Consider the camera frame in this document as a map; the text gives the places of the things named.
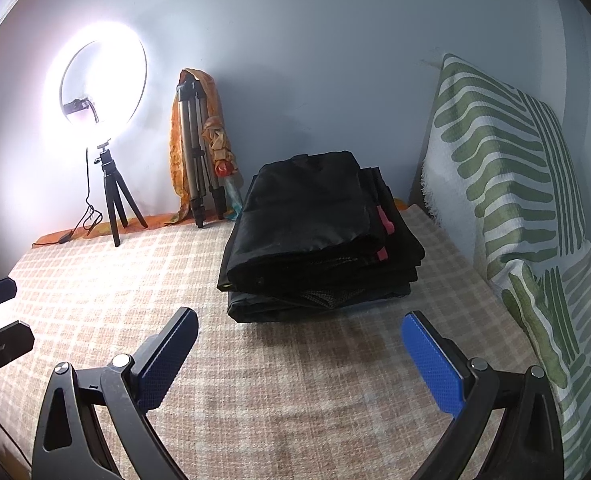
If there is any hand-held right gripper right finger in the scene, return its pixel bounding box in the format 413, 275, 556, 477
401, 311, 563, 480

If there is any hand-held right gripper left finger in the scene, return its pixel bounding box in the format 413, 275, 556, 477
31, 306, 199, 480

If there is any beige checked blanket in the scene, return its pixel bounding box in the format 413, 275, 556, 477
0, 205, 541, 480

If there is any stack of folded dark clothes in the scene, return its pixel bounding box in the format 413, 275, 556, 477
228, 165, 426, 325

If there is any orange bed sheet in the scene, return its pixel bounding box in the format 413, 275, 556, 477
32, 199, 409, 247

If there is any orange patterned cloth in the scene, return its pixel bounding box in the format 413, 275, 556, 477
168, 66, 246, 228

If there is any folded metal tripod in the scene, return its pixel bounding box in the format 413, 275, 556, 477
176, 77, 226, 229

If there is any green striped white pillow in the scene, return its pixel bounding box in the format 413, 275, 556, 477
423, 52, 591, 480

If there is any black ring light cable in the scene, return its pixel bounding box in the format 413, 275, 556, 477
31, 147, 101, 248

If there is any white ring light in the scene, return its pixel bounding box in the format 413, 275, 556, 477
40, 17, 156, 146

